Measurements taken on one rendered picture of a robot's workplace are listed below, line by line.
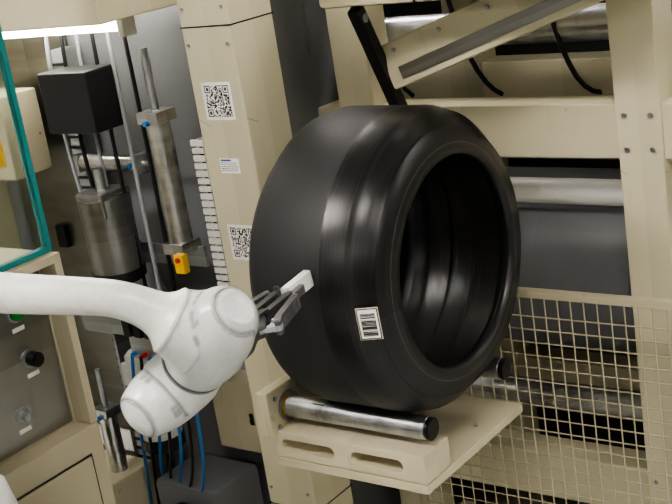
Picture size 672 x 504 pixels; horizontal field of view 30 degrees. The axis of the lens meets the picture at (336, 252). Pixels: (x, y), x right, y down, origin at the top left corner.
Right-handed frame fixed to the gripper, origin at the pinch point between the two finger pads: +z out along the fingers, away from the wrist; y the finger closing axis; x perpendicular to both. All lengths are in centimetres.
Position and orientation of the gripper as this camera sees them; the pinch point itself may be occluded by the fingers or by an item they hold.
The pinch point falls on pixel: (297, 287)
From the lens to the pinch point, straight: 214.3
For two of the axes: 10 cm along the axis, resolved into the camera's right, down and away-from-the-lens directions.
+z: 5.6, -4.5, 7.0
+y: -8.0, -0.6, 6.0
